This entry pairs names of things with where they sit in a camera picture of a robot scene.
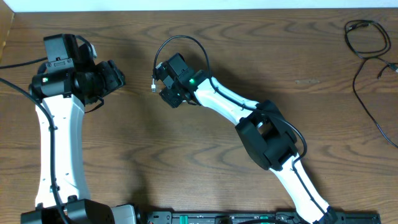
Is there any black USB cable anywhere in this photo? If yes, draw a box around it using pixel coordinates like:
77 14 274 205
344 19 398 149

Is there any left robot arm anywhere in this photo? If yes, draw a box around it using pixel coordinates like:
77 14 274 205
21 34 126 223

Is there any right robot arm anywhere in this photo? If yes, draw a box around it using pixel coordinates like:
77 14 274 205
152 54 337 223

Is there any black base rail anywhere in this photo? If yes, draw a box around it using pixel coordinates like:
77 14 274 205
136 211 381 224

